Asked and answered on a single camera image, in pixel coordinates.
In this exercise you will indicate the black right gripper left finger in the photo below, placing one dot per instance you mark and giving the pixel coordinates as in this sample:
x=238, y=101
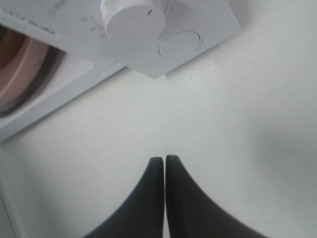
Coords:
x=141, y=214

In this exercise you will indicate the pink round plate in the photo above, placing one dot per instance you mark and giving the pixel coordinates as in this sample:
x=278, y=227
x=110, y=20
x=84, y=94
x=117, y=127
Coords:
x=19, y=73

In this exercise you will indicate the white timer knob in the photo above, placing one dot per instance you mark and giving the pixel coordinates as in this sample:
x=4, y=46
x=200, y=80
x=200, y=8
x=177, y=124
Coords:
x=133, y=22

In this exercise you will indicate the burger with brown bun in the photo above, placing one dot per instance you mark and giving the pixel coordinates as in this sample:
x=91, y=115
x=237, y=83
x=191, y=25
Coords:
x=10, y=42

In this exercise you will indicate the glass microwave turntable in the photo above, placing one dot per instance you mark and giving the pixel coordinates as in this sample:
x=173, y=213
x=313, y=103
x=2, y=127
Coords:
x=42, y=79

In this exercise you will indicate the white microwave oven body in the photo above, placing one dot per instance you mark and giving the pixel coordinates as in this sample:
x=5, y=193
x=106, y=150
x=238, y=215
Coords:
x=72, y=45

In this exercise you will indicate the white microwave door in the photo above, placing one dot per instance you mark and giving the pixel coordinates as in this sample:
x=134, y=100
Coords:
x=8, y=179

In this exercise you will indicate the round white door release button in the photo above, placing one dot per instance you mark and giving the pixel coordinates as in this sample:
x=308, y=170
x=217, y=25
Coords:
x=181, y=44

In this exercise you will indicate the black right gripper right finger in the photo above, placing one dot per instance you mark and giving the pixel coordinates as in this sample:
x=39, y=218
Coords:
x=191, y=213

